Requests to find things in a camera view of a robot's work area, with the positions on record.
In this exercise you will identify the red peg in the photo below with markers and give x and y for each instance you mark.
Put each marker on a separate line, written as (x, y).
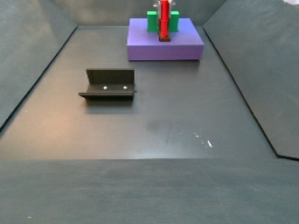
(164, 17)

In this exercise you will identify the purple block board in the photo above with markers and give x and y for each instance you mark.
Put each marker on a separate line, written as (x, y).
(144, 47)

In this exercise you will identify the right green block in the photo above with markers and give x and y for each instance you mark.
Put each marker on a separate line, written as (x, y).
(174, 21)

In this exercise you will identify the green block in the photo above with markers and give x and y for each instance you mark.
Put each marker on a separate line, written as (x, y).
(174, 21)
(152, 21)

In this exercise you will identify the left green block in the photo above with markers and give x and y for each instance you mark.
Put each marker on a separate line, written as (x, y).
(152, 21)

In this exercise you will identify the brown socket base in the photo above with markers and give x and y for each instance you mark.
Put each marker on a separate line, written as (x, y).
(167, 39)

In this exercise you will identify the black angled holder bracket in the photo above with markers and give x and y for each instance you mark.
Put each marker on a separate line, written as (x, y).
(110, 83)

